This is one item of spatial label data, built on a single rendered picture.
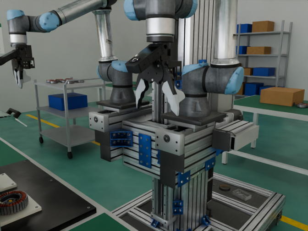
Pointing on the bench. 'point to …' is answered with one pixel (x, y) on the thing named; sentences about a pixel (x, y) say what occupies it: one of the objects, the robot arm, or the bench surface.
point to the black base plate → (45, 200)
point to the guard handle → (13, 112)
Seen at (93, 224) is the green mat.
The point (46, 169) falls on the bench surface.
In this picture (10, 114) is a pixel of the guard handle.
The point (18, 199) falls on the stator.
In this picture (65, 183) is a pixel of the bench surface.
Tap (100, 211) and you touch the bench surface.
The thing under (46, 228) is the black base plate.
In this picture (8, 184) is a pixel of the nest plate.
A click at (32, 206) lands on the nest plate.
